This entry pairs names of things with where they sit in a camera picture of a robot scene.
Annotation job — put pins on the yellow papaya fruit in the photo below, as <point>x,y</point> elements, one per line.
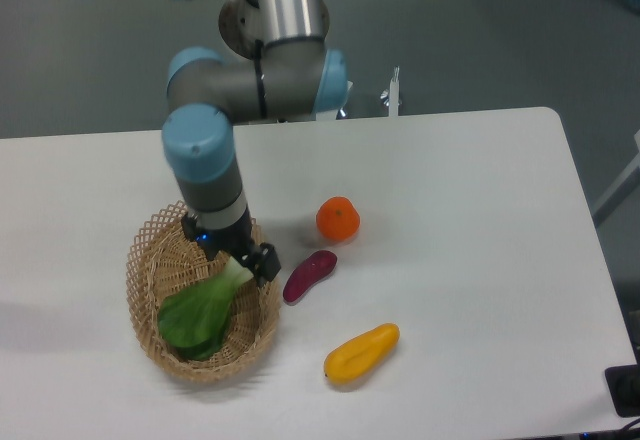
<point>361,355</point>

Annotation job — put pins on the woven wicker basket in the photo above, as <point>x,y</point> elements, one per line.
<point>161,262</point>

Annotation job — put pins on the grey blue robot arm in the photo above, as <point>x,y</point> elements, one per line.
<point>206,97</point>

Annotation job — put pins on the white pedestal base frame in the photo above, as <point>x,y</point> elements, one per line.
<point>390,98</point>

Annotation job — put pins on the black device at table edge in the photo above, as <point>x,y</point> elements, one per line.
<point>623,385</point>

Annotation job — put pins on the white table leg right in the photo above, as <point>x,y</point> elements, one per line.
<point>625,183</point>

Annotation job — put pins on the green bok choy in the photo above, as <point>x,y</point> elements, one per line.
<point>195,321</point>

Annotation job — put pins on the orange tangerine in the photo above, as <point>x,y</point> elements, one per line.
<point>337,219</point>

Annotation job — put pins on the purple sweet potato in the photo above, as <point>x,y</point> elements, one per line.
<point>314,269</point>

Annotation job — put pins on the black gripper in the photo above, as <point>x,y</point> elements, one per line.
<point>236,240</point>

